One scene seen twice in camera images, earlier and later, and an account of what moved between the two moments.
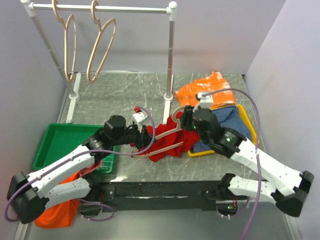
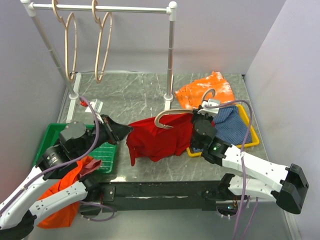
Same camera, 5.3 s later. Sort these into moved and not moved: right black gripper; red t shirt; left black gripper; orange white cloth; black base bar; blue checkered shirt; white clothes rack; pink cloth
Moved: right black gripper; left black gripper; red t shirt
Not moved: orange white cloth; pink cloth; blue checkered shirt; white clothes rack; black base bar
